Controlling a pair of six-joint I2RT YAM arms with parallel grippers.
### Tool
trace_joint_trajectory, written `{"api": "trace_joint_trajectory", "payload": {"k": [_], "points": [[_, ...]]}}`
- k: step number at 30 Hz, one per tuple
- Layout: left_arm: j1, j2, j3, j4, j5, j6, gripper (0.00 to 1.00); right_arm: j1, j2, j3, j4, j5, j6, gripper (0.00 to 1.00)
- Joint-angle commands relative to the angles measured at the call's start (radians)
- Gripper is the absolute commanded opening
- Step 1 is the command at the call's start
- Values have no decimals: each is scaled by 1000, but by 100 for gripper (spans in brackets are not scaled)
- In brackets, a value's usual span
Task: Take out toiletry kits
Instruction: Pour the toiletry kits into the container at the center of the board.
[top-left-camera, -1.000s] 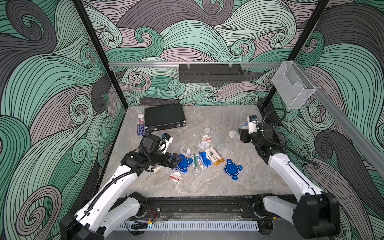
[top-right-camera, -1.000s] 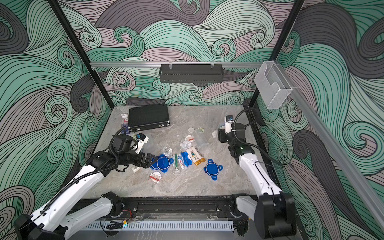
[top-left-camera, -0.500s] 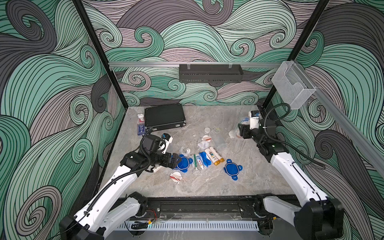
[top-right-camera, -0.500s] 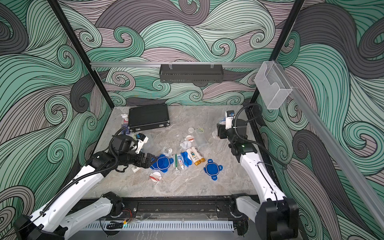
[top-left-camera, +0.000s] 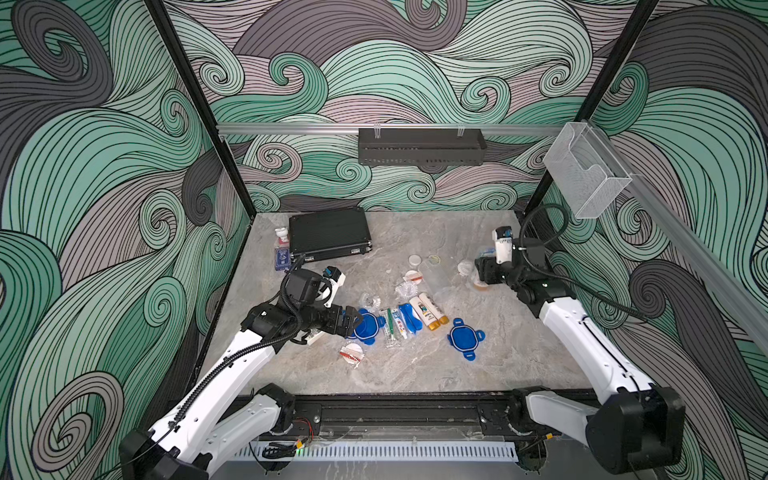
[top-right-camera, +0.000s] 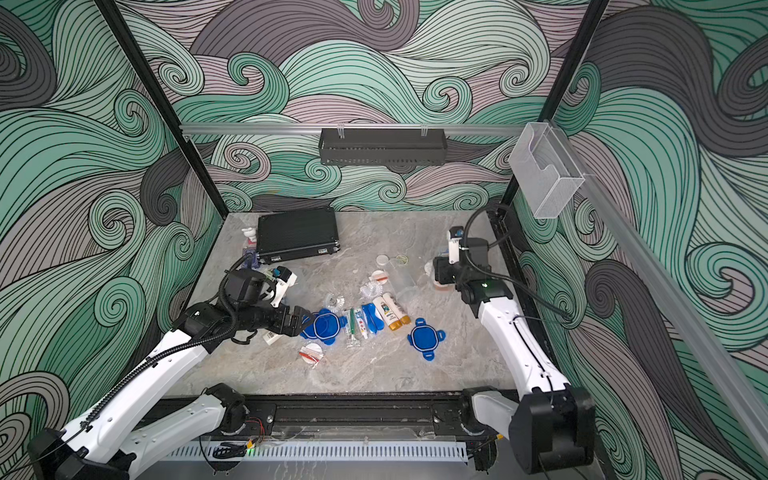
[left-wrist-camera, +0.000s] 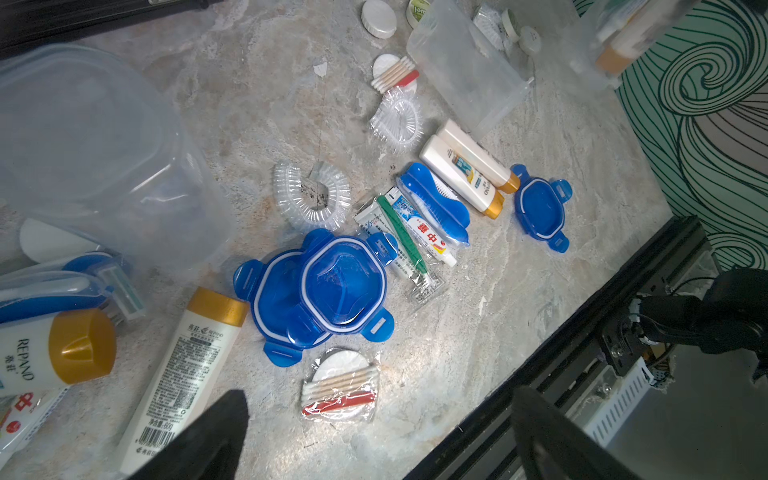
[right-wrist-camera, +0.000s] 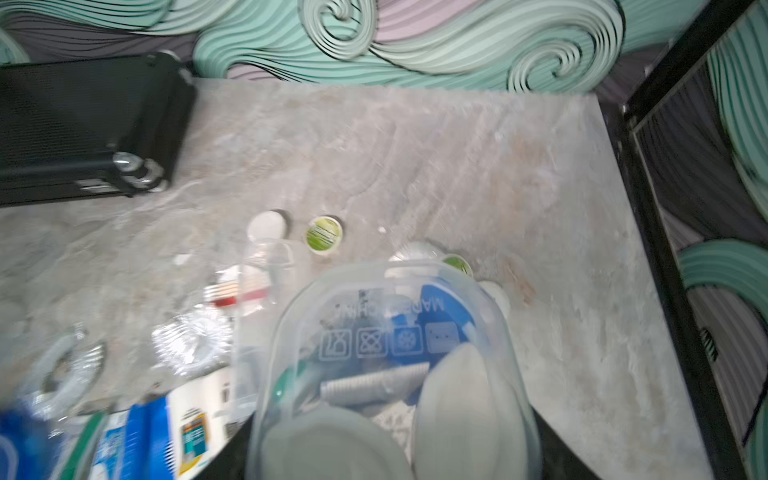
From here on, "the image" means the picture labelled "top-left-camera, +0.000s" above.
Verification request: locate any black wall shelf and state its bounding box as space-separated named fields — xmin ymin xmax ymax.
xmin=357 ymin=127 xmax=488 ymax=169

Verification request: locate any blue toothbrush packet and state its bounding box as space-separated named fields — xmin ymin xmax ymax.
xmin=398 ymin=303 xmax=423 ymax=335

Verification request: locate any green toothpaste packet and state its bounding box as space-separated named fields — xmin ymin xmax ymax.
xmin=381 ymin=308 xmax=408 ymax=348

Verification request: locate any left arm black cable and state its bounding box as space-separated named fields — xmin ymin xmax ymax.
xmin=119 ymin=257 xmax=313 ymax=475

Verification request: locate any aluminium wall rail back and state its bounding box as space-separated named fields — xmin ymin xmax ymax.
xmin=217 ymin=122 xmax=568 ymax=138

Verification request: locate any clear acrylic wall holder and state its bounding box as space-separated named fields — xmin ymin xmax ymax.
xmin=544 ymin=121 xmax=632 ymax=219

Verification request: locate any black ribbed case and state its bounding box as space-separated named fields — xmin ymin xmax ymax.
xmin=288 ymin=207 xmax=373 ymax=263

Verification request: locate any crumpled clear wrapper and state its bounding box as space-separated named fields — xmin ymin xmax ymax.
xmin=395 ymin=280 xmax=419 ymax=300

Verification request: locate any white tube orange cap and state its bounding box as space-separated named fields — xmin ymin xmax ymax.
xmin=306 ymin=330 xmax=327 ymax=346
xmin=409 ymin=296 xmax=440 ymax=331
xmin=419 ymin=293 xmax=449 ymax=325

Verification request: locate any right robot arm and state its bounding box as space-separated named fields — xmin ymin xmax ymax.
xmin=474 ymin=238 xmax=686 ymax=474

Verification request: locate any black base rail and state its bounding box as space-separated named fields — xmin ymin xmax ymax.
xmin=239 ymin=391 xmax=601 ymax=434

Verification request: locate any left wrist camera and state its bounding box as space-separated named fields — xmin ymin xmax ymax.
xmin=318 ymin=266 xmax=346 ymax=308

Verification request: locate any round red white packet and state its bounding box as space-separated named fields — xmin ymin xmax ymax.
xmin=339 ymin=342 xmax=365 ymax=368

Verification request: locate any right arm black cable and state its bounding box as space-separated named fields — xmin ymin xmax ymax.
xmin=518 ymin=203 xmax=649 ymax=322

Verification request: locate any white perforated cable duct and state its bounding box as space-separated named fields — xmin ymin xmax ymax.
xmin=227 ymin=440 xmax=520 ymax=464

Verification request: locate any blue playing card box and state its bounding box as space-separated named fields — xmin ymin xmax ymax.
xmin=274 ymin=248 xmax=292 ymax=271

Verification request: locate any aluminium wall rail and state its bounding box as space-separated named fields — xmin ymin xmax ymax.
xmin=595 ymin=128 xmax=767 ymax=352
xmin=217 ymin=122 xmax=568 ymax=138

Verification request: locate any aluminium wall rail right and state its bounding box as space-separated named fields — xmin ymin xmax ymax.
xmin=595 ymin=128 xmax=767 ymax=352

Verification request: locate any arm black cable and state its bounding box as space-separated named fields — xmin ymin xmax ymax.
xmin=518 ymin=203 xmax=649 ymax=322
xmin=119 ymin=257 xmax=313 ymax=475

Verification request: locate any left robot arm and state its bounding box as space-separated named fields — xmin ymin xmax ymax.
xmin=119 ymin=265 xmax=362 ymax=479

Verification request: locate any white pink small bottle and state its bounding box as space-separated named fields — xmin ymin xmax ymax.
xmin=275 ymin=227 xmax=290 ymax=249

